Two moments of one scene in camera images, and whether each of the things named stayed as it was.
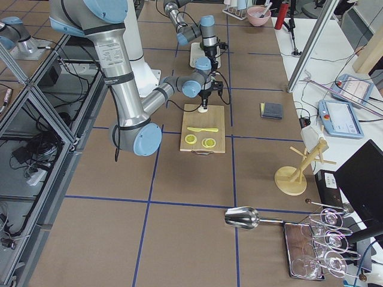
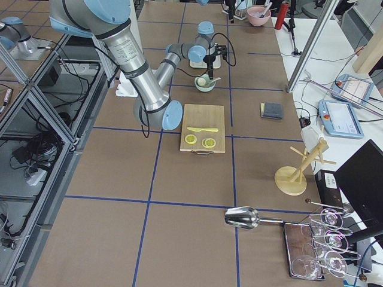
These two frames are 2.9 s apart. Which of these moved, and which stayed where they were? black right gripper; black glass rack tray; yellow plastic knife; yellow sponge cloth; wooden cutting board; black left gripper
Moved: black left gripper; black right gripper
Stayed: black glass rack tray; yellow sponge cloth; wooden cutting board; yellow plastic knife
